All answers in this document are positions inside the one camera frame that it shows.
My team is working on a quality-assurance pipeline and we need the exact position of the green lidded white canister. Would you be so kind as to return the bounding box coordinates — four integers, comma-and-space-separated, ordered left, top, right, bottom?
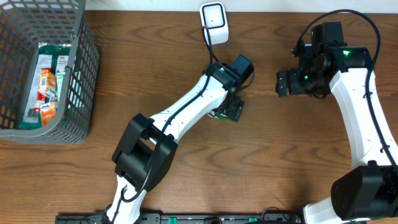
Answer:
208, 110, 228, 120

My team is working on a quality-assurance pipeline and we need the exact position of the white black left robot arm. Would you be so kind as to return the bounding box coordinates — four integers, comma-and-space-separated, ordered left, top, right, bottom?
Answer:
102, 60, 254, 223

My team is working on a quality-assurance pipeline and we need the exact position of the grey plastic mesh basket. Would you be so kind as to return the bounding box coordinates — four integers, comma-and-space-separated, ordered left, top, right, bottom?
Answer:
1, 0, 100, 144

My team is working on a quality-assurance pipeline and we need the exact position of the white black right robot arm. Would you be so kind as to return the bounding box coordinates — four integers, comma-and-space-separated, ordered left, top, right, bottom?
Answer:
275, 22, 397, 223

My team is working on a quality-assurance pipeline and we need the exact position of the orange tissue packet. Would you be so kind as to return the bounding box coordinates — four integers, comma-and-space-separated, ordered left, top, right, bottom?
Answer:
40, 101, 58, 126

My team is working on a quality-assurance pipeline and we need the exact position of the white green flat package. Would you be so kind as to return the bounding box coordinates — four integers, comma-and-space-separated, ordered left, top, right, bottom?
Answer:
19, 45, 71, 129

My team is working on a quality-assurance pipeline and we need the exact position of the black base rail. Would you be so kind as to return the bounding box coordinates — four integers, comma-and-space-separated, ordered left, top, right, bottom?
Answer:
55, 213, 302, 224

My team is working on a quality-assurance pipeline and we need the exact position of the white black barcode scanner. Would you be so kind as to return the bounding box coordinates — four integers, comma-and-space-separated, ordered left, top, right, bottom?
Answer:
199, 2, 229, 45

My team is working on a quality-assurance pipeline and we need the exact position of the orange snack packet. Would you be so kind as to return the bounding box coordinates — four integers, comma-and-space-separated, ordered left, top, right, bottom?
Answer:
38, 68, 57, 97

